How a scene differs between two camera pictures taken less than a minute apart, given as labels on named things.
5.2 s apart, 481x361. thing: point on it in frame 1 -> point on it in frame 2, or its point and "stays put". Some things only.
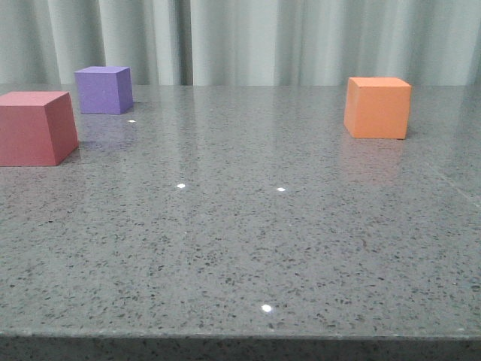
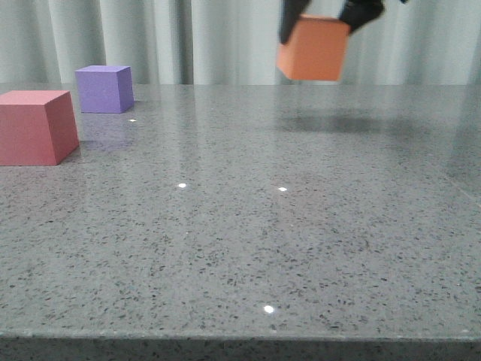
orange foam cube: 377,107 -> 316,50
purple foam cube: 104,89 stays put
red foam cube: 37,128 stays put
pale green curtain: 242,42 stays put
